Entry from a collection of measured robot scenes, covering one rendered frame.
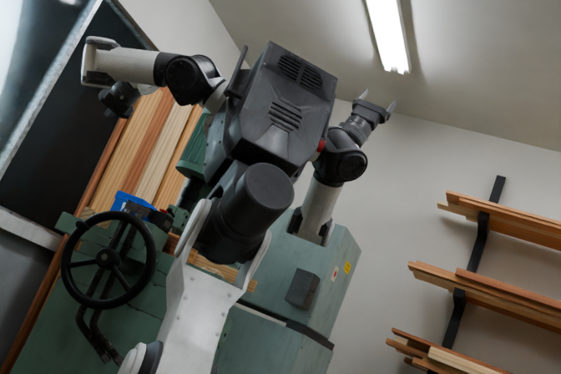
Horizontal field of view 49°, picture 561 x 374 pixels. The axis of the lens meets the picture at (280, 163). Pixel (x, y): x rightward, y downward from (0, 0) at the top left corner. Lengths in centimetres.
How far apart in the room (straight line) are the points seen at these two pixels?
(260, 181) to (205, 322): 31
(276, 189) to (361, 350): 313
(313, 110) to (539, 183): 321
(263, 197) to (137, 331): 90
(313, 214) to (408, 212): 276
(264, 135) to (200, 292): 37
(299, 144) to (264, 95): 14
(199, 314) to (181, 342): 7
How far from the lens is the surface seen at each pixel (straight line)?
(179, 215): 215
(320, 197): 171
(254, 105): 140
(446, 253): 436
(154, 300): 199
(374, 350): 428
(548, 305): 377
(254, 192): 121
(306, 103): 146
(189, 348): 127
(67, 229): 217
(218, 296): 133
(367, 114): 198
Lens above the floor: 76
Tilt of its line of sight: 16 degrees up
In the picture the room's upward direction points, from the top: 23 degrees clockwise
